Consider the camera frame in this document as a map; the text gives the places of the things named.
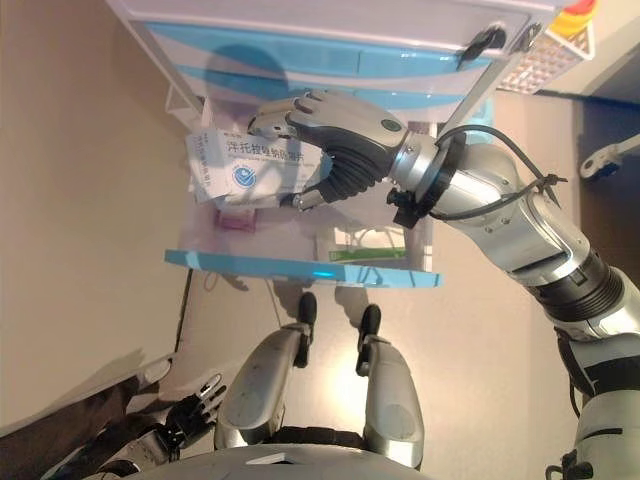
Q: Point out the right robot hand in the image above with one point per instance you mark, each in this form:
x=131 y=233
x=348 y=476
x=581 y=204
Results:
x=355 y=140

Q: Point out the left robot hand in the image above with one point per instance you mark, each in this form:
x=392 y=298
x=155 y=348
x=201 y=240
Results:
x=192 y=412

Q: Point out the blue white medicine box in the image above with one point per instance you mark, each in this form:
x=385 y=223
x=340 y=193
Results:
x=250 y=170

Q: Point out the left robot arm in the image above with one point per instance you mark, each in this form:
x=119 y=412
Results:
x=145 y=445

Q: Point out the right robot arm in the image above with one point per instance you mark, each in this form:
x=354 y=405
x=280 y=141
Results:
x=525 y=220

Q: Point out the large green white medicine box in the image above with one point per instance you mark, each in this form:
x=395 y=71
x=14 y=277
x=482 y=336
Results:
x=370 y=255

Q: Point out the pink white medicine box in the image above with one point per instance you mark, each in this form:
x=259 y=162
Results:
x=235 y=221

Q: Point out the white person shoe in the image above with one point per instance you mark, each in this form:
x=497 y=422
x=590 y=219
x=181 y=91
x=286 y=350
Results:
x=157 y=370

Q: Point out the left robot leg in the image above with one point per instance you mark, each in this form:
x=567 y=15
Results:
x=255 y=385

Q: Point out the robot leg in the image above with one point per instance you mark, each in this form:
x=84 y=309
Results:
x=255 y=385
x=390 y=400

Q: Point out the grey robot torso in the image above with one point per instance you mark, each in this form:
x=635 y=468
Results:
x=280 y=465

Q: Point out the black floor strip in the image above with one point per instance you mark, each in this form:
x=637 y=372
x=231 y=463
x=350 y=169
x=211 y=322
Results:
x=182 y=310

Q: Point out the white medical cart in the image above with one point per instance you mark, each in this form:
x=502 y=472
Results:
x=300 y=7

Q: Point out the black cart lock key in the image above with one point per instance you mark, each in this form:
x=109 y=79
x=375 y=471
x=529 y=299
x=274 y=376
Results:
x=482 y=42

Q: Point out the right robot leg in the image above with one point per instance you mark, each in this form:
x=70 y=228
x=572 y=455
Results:
x=390 y=400

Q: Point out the small metal cart lock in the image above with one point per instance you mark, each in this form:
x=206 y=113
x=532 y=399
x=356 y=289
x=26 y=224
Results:
x=525 y=37

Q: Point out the white mesh basket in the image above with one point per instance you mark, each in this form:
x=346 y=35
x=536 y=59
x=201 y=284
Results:
x=545 y=65

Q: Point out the bed caster wheel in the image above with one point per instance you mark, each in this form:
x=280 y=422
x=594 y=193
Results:
x=597 y=162

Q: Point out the yellow sharps container red lid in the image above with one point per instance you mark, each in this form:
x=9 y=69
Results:
x=575 y=22

